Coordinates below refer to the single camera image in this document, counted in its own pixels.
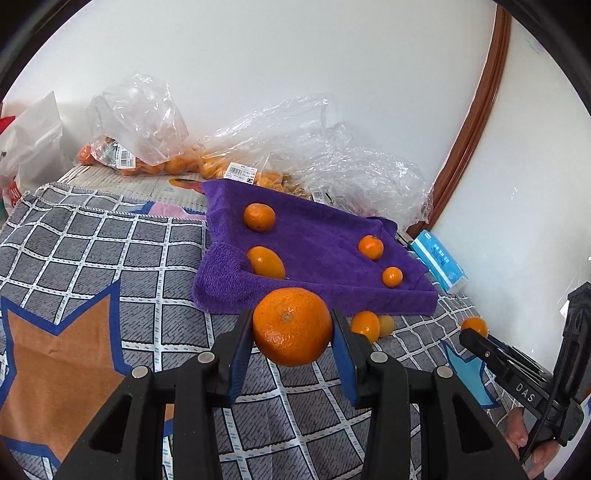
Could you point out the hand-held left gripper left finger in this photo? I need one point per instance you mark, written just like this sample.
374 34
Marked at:
240 355

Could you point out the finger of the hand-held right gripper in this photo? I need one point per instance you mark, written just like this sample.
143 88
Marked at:
489 350
577 323

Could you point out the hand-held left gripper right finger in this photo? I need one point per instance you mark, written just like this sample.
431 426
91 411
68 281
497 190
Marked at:
344 360

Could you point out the small yellow-green fruit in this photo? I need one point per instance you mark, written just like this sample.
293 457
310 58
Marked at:
388 325

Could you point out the large mandarin orange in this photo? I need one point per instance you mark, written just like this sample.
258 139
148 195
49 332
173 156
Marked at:
292 326
259 217

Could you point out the oval mandarin orange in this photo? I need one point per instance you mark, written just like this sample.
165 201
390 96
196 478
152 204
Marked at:
266 262

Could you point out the purple towel-lined tray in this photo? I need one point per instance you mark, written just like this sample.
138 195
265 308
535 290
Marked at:
318 258

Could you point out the small mandarin orange with stem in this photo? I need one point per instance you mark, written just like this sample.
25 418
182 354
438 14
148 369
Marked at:
371 247

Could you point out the person's right hand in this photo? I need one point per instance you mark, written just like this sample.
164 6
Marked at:
517 431

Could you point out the blue tissue pack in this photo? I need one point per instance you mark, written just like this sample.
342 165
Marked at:
438 261

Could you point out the pink printed cloth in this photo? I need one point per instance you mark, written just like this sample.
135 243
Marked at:
178 211

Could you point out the grey checked star blanket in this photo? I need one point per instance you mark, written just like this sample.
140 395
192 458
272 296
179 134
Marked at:
92 249

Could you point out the printed cardboard sheet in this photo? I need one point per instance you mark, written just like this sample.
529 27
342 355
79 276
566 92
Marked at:
138 184

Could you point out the clear labelled bag of oranges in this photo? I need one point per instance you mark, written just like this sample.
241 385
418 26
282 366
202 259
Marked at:
258 138

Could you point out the white plastic bag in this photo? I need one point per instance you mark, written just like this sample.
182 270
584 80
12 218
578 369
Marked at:
32 147

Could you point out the red paper bag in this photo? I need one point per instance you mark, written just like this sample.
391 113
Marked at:
5 123

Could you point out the brown wooden door frame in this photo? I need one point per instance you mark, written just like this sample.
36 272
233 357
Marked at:
480 101

